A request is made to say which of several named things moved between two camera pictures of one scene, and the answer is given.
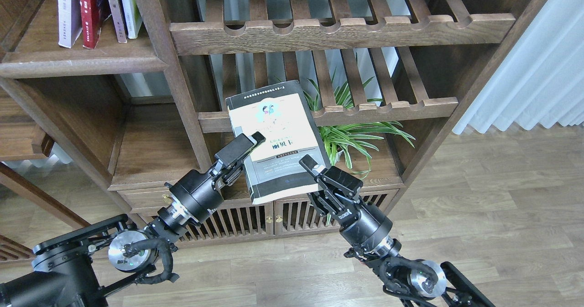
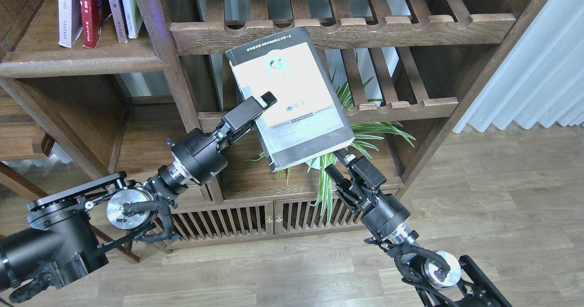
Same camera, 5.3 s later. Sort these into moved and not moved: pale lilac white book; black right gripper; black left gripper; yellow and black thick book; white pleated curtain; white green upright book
Moved: yellow and black thick book; black right gripper; black left gripper
Not moved: white green upright book; white pleated curtain; pale lilac white book
